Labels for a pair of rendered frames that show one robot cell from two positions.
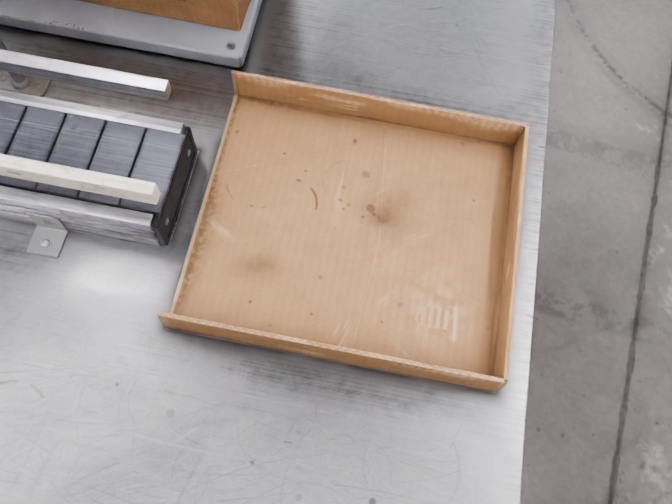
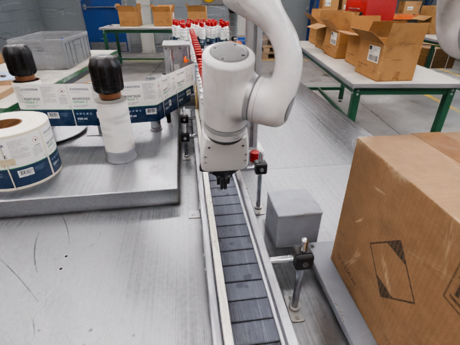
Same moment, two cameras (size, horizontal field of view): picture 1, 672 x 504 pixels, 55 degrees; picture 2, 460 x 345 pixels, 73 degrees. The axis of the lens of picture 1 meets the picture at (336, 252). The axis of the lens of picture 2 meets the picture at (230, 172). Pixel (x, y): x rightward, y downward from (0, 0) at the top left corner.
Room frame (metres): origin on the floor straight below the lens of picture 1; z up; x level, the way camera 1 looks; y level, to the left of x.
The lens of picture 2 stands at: (0.19, 0.02, 1.32)
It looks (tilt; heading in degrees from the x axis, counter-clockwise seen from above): 30 degrees down; 77
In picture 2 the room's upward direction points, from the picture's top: straight up
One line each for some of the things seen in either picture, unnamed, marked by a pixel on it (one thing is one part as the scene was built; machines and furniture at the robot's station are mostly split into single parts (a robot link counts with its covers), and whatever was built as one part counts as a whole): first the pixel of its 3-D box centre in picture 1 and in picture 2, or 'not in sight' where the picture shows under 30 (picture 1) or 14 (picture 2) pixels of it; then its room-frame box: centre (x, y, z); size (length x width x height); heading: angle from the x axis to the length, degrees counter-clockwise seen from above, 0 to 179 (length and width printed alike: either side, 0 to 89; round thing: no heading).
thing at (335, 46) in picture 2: not in sight; (344, 35); (1.98, 2.94, 0.97); 0.45 x 0.38 x 0.37; 171
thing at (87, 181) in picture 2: not in sight; (85, 141); (-0.09, 1.14, 0.86); 0.80 x 0.67 x 0.05; 85
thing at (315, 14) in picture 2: not in sight; (323, 26); (2.20, 3.79, 0.97); 0.45 x 0.40 x 0.37; 170
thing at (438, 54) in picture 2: not in sight; (432, 56); (5.73, 5.68, 0.19); 0.64 x 0.54 x 0.37; 171
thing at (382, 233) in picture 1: (355, 221); not in sight; (0.26, -0.02, 0.85); 0.30 x 0.26 x 0.04; 85
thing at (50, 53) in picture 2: not in sight; (54, 49); (-0.63, 3.05, 0.91); 0.60 x 0.40 x 0.22; 81
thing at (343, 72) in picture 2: not in sight; (346, 94); (2.10, 2.92, 0.39); 2.20 x 0.80 x 0.78; 78
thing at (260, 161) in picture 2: not in sight; (250, 183); (0.39, 0.65, 0.91); 0.07 x 0.03 x 0.16; 175
